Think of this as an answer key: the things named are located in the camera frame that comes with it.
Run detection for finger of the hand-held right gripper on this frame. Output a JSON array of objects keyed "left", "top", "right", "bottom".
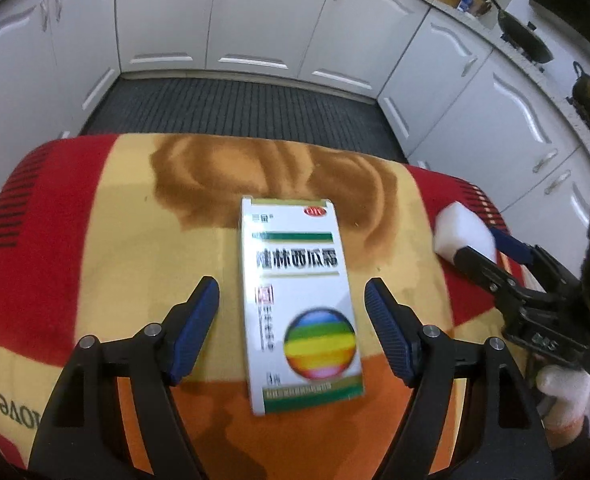
[
  {"left": 489, "top": 227, "right": 562, "bottom": 292},
  {"left": 454, "top": 244, "right": 526, "bottom": 311}
]

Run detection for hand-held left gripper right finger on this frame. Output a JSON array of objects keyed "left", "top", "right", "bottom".
[{"left": 365, "top": 277, "right": 556, "bottom": 480}]

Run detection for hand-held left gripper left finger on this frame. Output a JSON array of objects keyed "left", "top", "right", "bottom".
[{"left": 27, "top": 276, "right": 220, "bottom": 480}]

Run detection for white foam block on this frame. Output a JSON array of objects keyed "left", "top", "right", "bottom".
[{"left": 434, "top": 202, "right": 498, "bottom": 263}]

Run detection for white box with rainbow ball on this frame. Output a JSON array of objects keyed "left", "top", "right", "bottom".
[{"left": 239, "top": 196, "right": 366, "bottom": 417}]

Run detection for person's right forearm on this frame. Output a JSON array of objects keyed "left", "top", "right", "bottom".
[{"left": 545, "top": 410, "right": 590, "bottom": 453}]

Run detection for person's right hand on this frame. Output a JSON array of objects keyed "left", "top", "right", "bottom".
[{"left": 535, "top": 364, "right": 590, "bottom": 431}]

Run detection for red yellow printed blanket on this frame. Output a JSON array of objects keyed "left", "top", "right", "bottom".
[{"left": 0, "top": 130, "right": 546, "bottom": 480}]

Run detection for gas stove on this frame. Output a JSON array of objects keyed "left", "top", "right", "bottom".
[{"left": 500, "top": 35, "right": 590, "bottom": 141}]

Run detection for speckled kitchen countertop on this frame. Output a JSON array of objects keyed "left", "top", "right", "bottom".
[{"left": 335, "top": 0, "right": 590, "bottom": 161}]

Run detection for black wok with lid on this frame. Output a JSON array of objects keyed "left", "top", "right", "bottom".
[{"left": 497, "top": 0, "right": 554, "bottom": 63}]

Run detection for dark ribbed floor mat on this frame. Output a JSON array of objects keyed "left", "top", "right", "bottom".
[{"left": 77, "top": 75, "right": 410, "bottom": 163}]

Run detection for white kitchen cabinets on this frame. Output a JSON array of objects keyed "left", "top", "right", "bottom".
[{"left": 0, "top": 0, "right": 590, "bottom": 271}]

